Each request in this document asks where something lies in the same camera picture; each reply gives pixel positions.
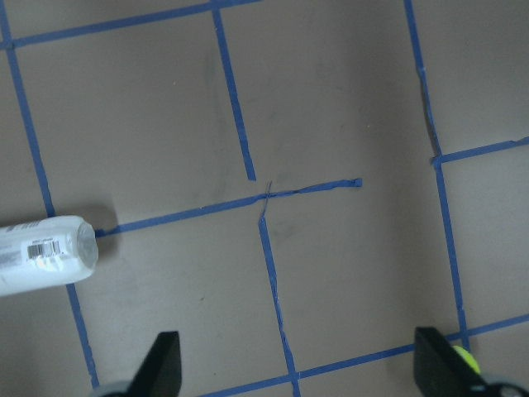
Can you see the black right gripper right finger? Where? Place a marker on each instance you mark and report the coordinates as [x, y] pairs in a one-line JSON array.
[[440, 370]]

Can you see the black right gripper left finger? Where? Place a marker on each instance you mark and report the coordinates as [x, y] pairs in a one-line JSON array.
[[160, 373]]

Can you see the yellow tennis ball centre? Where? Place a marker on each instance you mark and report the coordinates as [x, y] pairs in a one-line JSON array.
[[468, 358]]

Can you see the white tennis ball can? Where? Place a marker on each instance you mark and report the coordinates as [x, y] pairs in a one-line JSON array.
[[46, 253]]

